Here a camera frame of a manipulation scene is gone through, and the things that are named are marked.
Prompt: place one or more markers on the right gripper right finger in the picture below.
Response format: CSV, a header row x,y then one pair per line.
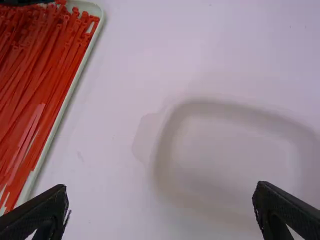
x,y
287,215

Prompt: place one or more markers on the pale tray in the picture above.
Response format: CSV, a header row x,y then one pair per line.
x,y
72,93

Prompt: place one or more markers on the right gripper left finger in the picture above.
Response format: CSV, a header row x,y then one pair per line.
x,y
30,220

